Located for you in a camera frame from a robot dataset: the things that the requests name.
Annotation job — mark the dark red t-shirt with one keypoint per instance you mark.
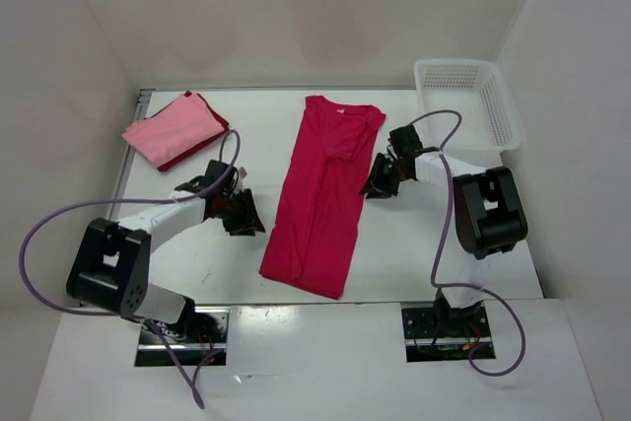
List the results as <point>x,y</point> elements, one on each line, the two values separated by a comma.
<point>203,125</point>

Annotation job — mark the pink t-shirt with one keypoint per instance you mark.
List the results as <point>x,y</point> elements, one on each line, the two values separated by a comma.
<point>149,136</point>

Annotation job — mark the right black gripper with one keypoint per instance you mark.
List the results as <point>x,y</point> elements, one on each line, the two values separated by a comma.
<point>377,186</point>

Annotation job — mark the white plastic basket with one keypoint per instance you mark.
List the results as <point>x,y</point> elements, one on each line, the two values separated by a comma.
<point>476,89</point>

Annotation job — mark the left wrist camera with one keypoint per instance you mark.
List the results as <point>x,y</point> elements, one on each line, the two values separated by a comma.
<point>239,182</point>

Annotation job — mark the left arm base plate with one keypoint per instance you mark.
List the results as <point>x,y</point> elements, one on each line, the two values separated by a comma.
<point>205,337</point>

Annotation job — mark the magenta t-shirt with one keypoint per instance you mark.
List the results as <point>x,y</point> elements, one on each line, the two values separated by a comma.
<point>316,225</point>

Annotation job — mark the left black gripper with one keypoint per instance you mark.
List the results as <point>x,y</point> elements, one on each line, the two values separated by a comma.
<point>248,218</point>

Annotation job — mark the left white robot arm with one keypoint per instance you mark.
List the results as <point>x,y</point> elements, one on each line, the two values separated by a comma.
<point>111,267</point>

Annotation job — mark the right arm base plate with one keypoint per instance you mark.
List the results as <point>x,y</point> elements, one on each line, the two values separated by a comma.
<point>432,334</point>

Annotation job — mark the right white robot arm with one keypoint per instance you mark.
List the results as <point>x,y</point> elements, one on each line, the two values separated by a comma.
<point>484,206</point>

